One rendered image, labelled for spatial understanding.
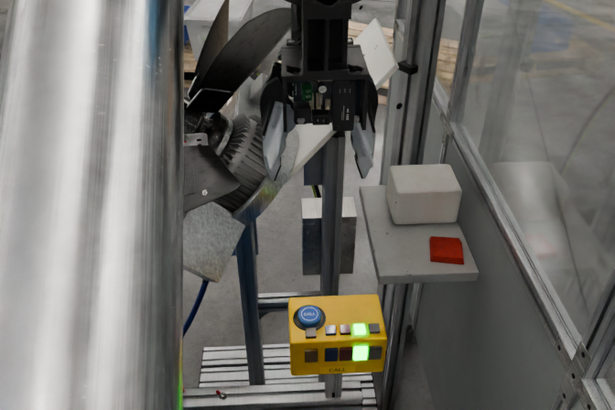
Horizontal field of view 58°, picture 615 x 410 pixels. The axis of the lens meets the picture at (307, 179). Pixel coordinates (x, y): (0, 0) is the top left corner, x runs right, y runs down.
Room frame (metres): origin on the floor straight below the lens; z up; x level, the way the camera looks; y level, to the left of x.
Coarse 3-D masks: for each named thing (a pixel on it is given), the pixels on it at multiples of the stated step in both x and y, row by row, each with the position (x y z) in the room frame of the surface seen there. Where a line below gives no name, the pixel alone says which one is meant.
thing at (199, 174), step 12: (192, 156) 0.90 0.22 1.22; (204, 156) 0.90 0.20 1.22; (216, 156) 0.90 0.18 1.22; (192, 168) 0.85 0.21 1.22; (204, 168) 0.85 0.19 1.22; (216, 168) 0.84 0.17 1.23; (192, 180) 0.81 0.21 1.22; (204, 180) 0.80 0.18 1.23; (216, 180) 0.80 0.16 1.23; (228, 180) 0.79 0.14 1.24; (192, 192) 0.77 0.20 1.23; (216, 192) 0.75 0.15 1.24; (228, 192) 0.74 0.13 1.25; (192, 204) 0.73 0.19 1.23; (204, 204) 0.73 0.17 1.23
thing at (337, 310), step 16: (288, 304) 0.66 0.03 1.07; (304, 304) 0.65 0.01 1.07; (320, 304) 0.65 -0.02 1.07; (336, 304) 0.65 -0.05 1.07; (352, 304) 0.65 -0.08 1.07; (368, 304) 0.65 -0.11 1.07; (336, 320) 0.62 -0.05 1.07; (352, 320) 0.62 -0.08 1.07; (368, 320) 0.62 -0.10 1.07; (304, 336) 0.59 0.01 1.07; (320, 336) 0.59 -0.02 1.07; (336, 336) 0.59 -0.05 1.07; (352, 336) 0.59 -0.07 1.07; (368, 336) 0.59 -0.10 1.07; (384, 336) 0.59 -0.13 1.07; (304, 352) 0.57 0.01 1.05; (320, 352) 0.57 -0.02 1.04; (352, 352) 0.58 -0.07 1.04; (384, 352) 0.58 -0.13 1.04; (304, 368) 0.57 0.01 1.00; (320, 368) 0.57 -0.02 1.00; (336, 368) 0.57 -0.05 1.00; (352, 368) 0.58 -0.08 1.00; (368, 368) 0.58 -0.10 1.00
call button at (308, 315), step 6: (306, 306) 0.64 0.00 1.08; (312, 306) 0.64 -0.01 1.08; (300, 312) 0.63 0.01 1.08; (306, 312) 0.63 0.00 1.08; (312, 312) 0.63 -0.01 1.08; (318, 312) 0.63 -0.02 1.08; (300, 318) 0.61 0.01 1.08; (306, 318) 0.61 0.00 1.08; (312, 318) 0.61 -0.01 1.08; (318, 318) 0.61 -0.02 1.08; (306, 324) 0.60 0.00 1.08; (312, 324) 0.60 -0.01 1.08
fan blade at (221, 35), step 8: (224, 0) 1.31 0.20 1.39; (224, 8) 1.32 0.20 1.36; (216, 16) 1.28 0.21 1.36; (224, 16) 1.34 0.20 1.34; (216, 24) 1.28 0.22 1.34; (224, 24) 1.35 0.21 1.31; (216, 32) 1.29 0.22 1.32; (224, 32) 1.36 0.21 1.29; (208, 40) 1.24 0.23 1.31; (216, 40) 1.29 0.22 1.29; (224, 40) 1.36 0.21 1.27; (208, 48) 1.24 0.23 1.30; (216, 48) 1.29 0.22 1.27; (200, 56) 1.20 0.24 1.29; (208, 56) 1.24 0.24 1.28; (216, 56) 1.29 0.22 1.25; (200, 64) 1.20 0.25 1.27; (208, 64) 1.23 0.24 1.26; (200, 72) 1.19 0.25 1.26
